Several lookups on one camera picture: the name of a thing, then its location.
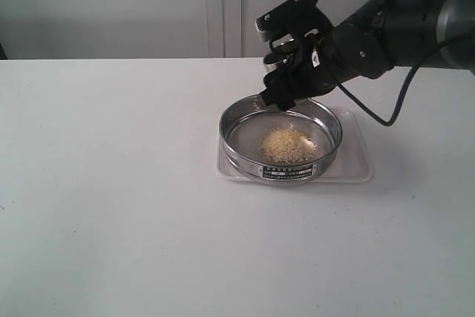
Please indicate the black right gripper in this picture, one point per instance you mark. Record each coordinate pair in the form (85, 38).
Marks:
(307, 78)

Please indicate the stainless steel cup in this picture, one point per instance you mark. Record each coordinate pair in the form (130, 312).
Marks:
(284, 49)

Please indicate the yellow and white grain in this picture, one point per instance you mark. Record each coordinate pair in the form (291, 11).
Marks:
(286, 145)

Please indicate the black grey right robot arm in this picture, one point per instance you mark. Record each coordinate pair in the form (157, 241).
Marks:
(383, 34)

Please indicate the round steel mesh sieve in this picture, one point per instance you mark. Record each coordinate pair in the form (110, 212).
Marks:
(244, 123)

